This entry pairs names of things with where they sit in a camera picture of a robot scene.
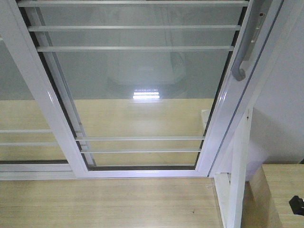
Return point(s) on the light wooden box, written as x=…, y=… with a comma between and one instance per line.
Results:
x=267, y=195

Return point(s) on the fixed glass door panel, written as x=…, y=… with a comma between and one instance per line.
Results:
x=25, y=136

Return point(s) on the wooden base platform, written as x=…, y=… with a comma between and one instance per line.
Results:
x=119, y=203

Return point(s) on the black robot part blue light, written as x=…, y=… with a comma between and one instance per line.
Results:
x=297, y=205

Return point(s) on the white sliding glass door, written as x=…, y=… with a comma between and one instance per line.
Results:
x=144, y=51

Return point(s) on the grey metal door handle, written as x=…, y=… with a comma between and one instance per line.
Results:
x=255, y=23

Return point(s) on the white door frame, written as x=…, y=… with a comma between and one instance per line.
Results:
x=271, y=127

